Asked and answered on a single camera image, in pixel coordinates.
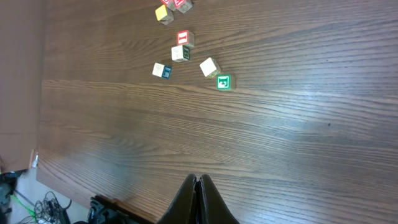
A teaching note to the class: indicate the red circle wooden block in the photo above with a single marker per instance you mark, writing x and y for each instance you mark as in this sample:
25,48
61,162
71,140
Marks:
169,4

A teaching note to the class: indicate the cardboard box wall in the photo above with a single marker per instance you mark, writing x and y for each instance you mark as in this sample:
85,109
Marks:
22,46

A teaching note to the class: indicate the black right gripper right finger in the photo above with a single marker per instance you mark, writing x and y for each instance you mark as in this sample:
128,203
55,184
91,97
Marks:
211,206

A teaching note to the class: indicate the red letter M block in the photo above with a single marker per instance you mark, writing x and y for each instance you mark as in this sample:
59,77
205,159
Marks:
183,5

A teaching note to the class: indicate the black table clamp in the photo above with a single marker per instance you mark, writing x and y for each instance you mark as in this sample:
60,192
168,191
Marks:
103,211

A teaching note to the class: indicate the left yellow wooden block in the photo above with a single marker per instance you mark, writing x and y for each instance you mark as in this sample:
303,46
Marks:
164,15

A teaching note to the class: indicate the green framed wooden block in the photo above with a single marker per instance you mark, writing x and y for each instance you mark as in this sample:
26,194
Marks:
225,82

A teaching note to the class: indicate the plain block green side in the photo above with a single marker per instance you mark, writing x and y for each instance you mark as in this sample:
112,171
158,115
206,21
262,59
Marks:
180,53

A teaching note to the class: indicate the red framed wooden block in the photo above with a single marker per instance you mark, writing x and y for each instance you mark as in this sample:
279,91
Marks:
186,38

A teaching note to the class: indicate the plain block blue side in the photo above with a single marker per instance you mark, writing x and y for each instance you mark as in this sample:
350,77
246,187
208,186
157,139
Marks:
162,71

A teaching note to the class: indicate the plain block yellow side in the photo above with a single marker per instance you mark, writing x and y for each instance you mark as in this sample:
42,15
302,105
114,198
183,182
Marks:
210,68

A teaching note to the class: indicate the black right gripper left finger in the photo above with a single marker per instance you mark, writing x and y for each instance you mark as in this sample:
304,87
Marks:
183,209

